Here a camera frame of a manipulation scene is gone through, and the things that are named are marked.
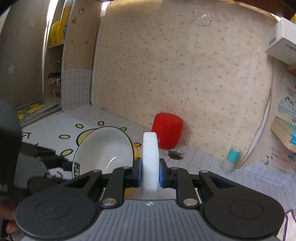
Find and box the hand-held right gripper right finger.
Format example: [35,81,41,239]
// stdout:
[159,160,234,208]

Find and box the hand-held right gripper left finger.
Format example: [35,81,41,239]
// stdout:
[62,158,142,208]

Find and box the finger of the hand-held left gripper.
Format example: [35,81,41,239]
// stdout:
[22,142,73,173]
[29,173,70,195]

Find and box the white sponge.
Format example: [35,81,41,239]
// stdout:
[139,132,160,200]

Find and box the white bowl with yellow outside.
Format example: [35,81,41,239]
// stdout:
[72,126,140,194]

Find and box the person's left hand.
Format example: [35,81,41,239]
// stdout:
[5,221,19,234]

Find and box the red round speaker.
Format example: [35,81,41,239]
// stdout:
[151,112,184,149]

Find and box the teal capped grey stamp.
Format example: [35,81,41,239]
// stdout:
[221,147,240,173]

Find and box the wooden shelf cabinet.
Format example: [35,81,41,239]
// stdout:
[43,0,109,113]

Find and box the stack of blue books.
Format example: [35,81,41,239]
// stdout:
[270,115,296,153]

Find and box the white cloth with purple trim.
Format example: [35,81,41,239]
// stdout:
[282,208,296,241]

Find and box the clear tape piece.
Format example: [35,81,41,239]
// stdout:
[196,13,212,26]

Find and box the white cardboard box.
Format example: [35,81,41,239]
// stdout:
[265,17,296,65]

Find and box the white cable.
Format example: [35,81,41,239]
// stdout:
[237,89,272,168]

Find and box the small cartoon wall poster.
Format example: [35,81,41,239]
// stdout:
[259,146,296,168]

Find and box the wooden wall shelf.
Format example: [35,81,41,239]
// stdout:
[264,50,296,176]

